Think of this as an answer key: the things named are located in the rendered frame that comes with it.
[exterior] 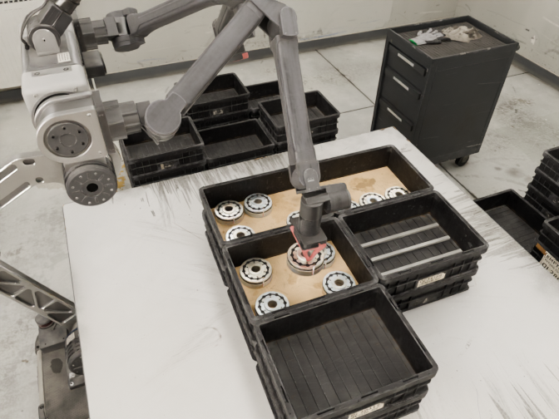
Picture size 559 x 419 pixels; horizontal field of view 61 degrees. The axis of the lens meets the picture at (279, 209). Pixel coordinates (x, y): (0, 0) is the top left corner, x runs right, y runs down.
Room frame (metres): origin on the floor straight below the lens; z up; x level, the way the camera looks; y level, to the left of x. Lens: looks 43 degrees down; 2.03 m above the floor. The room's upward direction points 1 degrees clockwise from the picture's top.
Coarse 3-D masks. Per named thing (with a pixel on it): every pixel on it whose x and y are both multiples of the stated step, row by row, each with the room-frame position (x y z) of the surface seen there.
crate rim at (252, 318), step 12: (252, 240) 1.04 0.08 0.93; (348, 240) 1.05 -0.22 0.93; (228, 252) 0.98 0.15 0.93; (360, 252) 1.00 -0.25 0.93; (228, 264) 0.94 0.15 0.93; (372, 276) 0.90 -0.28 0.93; (240, 288) 0.84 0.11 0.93; (348, 288) 0.85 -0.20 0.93; (312, 300) 0.81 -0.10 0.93; (252, 312) 0.77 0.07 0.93; (276, 312) 0.77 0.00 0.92; (252, 324) 0.74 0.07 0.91
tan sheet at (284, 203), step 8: (280, 192) 1.39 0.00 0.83; (288, 192) 1.39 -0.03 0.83; (272, 200) 1.34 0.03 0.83; (280, 200) 1.34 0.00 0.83; (288, 200) 1.34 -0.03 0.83; (296, 200) 1.34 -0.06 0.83; (272, 208) 1.30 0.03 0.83; (280, 208) 1.30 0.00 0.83; (288, 208) 1.30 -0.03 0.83; (296, 208) 1.30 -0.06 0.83; (248, 216) 1.25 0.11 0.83; (272, 216) 1.25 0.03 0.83; (280, 216) 1.25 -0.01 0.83; (240, 224) 1.21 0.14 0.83; (248, 224) 1.21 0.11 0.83; (256, 224) 1.21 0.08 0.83; (264, 224) 1.21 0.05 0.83; (272, 224) 1.21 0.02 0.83; (280, 224) 1.21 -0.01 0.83; (224, 232) 1.17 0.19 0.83; (256, 232) 1.17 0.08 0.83; (224, 240) 1.13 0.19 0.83
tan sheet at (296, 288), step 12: (336, 252) 1.08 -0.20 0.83; (276, 264) 1.02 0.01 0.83; (336, 264) 1.03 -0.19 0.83; (276, 276) 0.97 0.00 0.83; (288, 276) 0.98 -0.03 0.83; (300, 276) 0.98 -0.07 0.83; (312, 276) 0.98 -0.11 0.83; (252, 288) 0.92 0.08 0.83; (264, 288) 0.92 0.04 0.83; (276, 288) 0.92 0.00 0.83; (288, 288) 0.93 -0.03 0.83; (300, 288) 0.93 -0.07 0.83; (312, 288) 0.93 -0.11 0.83; (252, 300) 0.88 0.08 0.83; (300, 300) 0.88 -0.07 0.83
